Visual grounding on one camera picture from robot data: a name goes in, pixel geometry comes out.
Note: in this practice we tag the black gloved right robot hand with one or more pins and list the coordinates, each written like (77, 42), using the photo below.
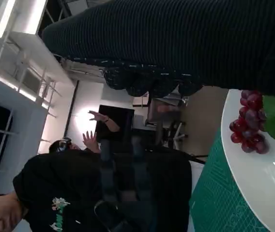
(176, 41)

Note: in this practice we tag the red toy grapes with leaf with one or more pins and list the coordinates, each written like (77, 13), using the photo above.
(251, 116)

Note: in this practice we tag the white plate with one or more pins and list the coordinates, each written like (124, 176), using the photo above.
(261, 181)

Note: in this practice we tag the office chair with white base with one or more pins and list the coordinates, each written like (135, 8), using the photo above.
(176, 135)

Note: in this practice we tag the black monitor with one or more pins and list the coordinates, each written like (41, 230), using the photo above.
(123, 125)

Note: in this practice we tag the white metal railing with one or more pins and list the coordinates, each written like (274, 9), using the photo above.
(43, 87)

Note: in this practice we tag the person with headset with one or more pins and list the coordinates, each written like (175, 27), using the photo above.
(62, 146)

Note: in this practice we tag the green cutting mat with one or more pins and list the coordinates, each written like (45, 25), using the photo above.
(212, 193)

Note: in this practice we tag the ceiling light strip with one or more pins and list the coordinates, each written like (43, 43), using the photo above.
(5, 19)

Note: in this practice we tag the person in black top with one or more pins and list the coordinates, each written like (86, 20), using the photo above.
(55, 181)

